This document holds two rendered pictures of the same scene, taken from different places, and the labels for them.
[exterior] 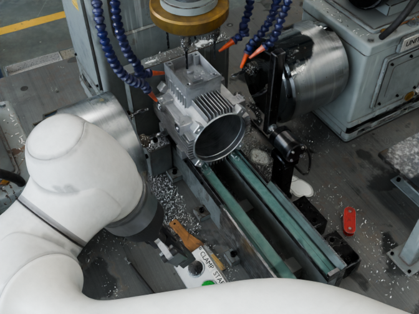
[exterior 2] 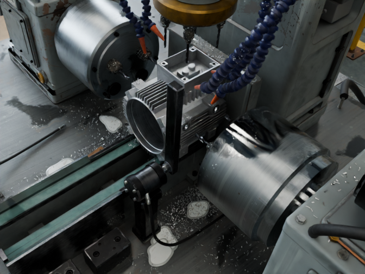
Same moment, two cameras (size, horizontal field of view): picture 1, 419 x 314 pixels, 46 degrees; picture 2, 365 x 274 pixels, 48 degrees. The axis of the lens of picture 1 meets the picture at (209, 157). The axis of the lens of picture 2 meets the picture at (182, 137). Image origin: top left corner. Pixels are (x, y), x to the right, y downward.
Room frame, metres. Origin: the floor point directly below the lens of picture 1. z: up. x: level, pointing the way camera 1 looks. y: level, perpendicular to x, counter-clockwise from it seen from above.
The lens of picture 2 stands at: (0.80, -0.74, 1.74)
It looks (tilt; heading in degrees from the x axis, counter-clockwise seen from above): 47 degrees down; 75
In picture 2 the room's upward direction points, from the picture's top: 5 degrees clockwise
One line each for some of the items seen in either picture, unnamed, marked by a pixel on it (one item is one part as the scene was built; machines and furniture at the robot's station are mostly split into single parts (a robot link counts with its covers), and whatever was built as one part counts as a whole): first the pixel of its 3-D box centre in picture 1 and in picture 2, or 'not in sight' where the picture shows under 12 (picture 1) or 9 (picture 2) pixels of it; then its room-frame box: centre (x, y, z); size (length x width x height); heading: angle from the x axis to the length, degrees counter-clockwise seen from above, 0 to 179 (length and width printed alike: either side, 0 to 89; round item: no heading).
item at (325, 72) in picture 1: (301, 67); (275, 182); (1.14, -0.27, 1.04); 0.41 x 0.25 x 0.25; 120
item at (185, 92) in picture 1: (192, 80); (188, 75); (1.01, 0.04, 1.11); 0.12 x 0.11 x 0.07; 30
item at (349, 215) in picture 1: (349, 221); not in sight; (0.77, -0.38, 0.81); 0.09 x 0.03 x 0.02; 169
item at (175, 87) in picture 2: (274, 95); (172, 132); (0.93, -0.16, 1.12); 0.04 x 0.03 x 0.26; 30
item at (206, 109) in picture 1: (201, 115); (174, 110); (0.97, 0.02, 1.02); 0.20 x 0.19 x 0.19; 30
